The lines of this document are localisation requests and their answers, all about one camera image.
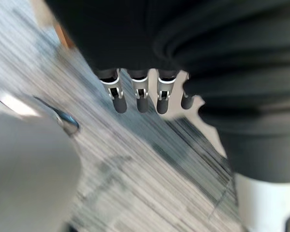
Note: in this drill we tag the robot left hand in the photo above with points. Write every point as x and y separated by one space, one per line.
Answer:
207 48

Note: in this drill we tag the orange wooden furniture piece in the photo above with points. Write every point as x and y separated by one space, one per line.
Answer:
64 36

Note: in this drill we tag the silver robot leg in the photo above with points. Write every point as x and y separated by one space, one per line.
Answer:
26 169

